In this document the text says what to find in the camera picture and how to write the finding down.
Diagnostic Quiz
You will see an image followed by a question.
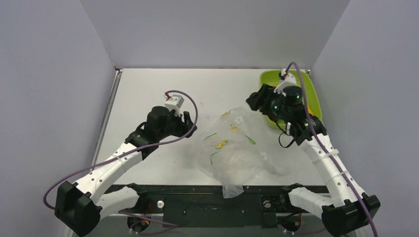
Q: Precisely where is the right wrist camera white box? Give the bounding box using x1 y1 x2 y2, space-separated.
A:
274 69 297 94

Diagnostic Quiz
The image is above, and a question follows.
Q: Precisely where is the green plastic tray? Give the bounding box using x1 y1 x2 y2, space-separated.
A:
259 69 323 120

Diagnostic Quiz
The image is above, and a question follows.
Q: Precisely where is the clear plastic bag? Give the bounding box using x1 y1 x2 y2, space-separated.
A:
195 107 289 199

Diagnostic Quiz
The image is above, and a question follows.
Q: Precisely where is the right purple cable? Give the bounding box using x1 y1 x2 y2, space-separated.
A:
285 61 378 237

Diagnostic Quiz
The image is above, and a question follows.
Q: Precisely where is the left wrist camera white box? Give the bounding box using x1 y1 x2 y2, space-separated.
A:
164 94 184 117

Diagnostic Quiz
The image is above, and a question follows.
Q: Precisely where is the purple cable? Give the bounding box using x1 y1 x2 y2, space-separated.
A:
43 90 199 235
285 61 378 237

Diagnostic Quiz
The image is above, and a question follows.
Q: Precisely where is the aluminium table rail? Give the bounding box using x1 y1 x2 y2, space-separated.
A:
91 69 124 166

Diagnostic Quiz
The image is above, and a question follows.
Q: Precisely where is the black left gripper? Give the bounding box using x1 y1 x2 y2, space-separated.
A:
157 109 196 141

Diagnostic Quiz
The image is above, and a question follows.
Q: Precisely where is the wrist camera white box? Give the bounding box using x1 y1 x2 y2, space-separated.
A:
274 69 297 94
164 94 184 117

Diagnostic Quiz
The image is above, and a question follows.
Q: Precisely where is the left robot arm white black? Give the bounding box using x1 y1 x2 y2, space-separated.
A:
54 106 197 237

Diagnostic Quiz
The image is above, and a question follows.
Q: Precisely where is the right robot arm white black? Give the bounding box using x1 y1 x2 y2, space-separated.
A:
246 84 380 237

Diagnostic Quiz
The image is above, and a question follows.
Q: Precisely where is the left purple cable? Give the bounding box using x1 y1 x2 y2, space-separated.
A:
43 90 199 235

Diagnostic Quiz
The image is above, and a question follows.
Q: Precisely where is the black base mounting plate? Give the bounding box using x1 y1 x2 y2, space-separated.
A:
129 185 302 228

